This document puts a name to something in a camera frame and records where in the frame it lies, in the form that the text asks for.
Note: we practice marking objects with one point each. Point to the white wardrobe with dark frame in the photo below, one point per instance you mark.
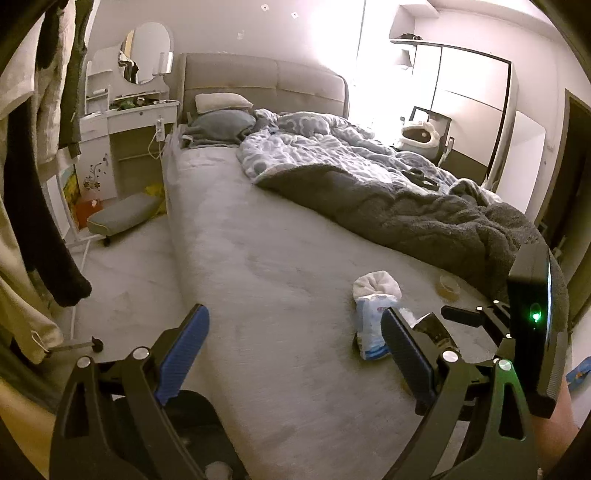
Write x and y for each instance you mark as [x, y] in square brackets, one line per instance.
[461, 78]

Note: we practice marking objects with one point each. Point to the white door panel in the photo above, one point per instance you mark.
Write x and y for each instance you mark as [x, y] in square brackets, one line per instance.
[521, 161]

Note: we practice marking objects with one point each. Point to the person's right forearm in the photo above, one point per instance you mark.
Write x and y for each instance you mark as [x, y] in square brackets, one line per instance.
[561, 434]

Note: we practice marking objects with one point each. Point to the white dressing table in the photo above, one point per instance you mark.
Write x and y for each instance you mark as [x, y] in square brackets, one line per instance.
[124, 124]

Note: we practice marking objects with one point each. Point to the grey cushioned stool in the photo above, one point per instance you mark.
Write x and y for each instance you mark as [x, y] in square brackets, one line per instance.
[120, 212]

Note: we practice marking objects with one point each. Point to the blue object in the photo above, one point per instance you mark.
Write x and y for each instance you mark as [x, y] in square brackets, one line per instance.
[581, 369]

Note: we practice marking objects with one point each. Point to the black hanging garment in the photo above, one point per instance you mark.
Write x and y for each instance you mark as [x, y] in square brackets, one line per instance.
[41, 207]

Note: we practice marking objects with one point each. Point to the blue white tissue pack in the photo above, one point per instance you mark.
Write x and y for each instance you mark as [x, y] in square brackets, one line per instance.
[369, 318]

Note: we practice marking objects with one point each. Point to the green clutter on dresser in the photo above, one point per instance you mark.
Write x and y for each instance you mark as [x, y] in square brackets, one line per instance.
[131, 104]

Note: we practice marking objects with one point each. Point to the clear plastic wrap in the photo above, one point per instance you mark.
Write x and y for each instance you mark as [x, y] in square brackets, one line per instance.
[429, 330]

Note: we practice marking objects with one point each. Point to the black trash bin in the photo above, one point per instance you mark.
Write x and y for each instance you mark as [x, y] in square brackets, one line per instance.
[198, 415]

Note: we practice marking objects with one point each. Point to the yellow plastic bag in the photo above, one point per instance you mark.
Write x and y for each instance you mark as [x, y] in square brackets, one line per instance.
[156, 196]

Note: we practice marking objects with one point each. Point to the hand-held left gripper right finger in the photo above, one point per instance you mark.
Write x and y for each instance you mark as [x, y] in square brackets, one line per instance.
[406, 355]

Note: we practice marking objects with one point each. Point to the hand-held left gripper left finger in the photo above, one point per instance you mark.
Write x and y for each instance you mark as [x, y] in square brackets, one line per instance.
[184, 350]

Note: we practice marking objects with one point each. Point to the white fuzzy garment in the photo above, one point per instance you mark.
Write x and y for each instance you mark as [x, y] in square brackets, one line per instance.
[48, 92]

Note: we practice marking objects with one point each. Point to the small dark object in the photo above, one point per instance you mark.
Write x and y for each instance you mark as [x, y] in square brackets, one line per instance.
[418, 177]

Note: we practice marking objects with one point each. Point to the grey upholstered bed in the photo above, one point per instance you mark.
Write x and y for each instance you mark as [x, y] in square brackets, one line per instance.
[277, 277]

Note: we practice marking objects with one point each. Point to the oval mirror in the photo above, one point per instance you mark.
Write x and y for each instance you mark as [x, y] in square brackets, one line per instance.
[147, 46]

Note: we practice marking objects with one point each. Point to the white pillow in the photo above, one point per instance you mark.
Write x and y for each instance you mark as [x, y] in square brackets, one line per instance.
[221, 101]

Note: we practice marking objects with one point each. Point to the grey pillow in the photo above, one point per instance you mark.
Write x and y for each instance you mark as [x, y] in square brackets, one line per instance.
[221, 124]

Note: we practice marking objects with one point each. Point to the patterned grey duvet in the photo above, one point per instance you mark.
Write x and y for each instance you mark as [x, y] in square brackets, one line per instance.
[346, 152]

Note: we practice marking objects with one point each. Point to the yellow painting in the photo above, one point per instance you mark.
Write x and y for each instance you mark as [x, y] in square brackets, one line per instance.
[71, 191]

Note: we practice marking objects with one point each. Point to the olive hanging garment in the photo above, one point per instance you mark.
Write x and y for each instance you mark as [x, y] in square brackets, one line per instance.
[76, 83]

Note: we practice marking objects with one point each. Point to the clear tape roll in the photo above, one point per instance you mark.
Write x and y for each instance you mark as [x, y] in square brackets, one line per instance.
[448, 285]

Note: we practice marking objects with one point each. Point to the orange box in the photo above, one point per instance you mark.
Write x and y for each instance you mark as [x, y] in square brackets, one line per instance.
[85, 212]

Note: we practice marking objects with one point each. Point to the black frame chair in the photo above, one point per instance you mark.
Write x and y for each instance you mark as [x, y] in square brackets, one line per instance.
[444, 121]

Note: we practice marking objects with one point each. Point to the dark wooden door frame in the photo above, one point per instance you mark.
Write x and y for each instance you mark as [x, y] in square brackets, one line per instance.
[576, 184]

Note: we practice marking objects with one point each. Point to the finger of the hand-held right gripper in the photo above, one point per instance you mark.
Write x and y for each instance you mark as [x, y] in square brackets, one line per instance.
[461, 313]

